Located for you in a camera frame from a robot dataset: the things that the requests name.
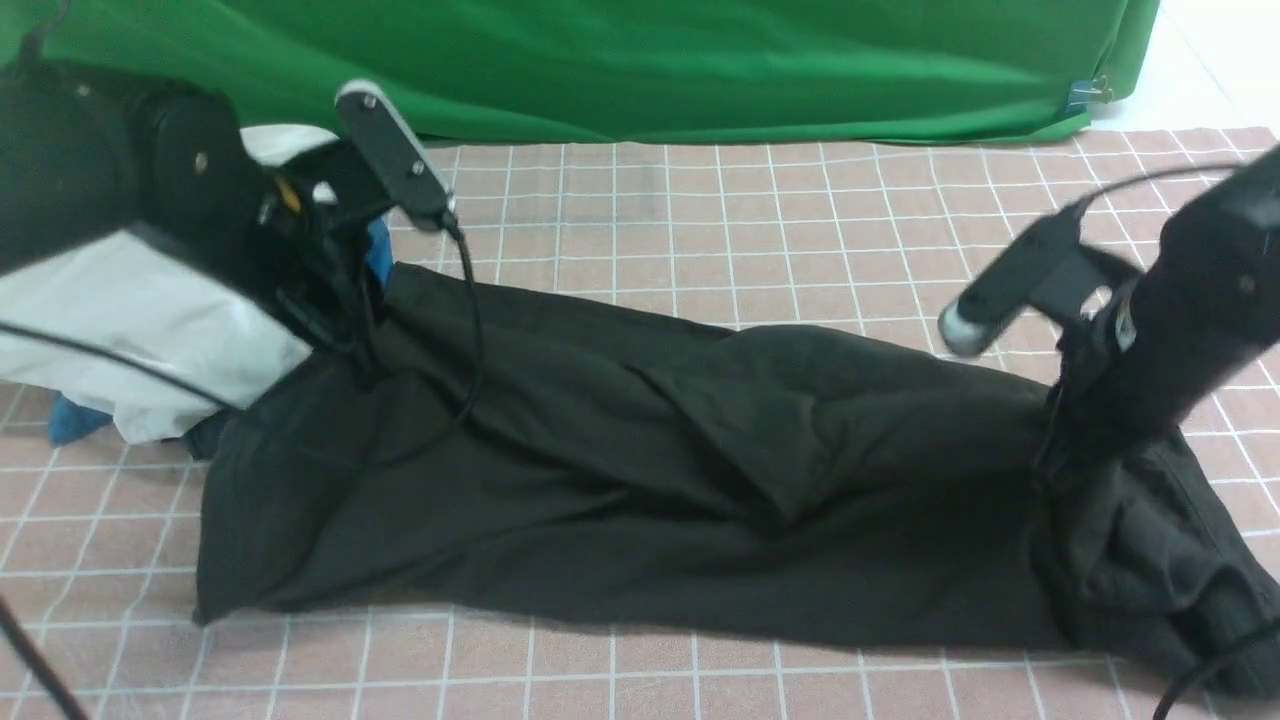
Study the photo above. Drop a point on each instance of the white garment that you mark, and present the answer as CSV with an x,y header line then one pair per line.
x,y
120,294

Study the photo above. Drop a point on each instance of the blue garment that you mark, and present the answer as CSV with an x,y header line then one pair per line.
x,y
70,422

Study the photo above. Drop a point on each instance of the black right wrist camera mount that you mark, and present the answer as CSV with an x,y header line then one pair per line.
x,y
1048,268

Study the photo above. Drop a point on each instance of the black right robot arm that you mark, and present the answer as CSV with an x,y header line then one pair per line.
x,y
1217,267

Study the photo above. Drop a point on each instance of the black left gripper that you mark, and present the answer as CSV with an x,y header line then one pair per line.
x,y
301,251

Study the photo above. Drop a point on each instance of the dark teal garment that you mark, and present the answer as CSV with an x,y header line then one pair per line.
x,y
203,439

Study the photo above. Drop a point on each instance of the green backdrop cloth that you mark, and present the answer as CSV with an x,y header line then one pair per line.
x,y
924,72

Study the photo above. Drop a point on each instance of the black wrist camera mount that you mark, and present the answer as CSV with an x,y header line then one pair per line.
x,y
1048,268
395,156

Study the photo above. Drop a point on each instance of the gray long-sleeve top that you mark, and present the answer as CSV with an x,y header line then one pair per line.
x,y
788,482

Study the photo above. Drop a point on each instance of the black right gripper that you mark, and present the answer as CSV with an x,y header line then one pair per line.
x,y
1125,388

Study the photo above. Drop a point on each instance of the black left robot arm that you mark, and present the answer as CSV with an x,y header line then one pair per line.
x,y
89,151

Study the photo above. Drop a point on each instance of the blue binder clip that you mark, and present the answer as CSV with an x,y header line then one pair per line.
x,y
1083,96

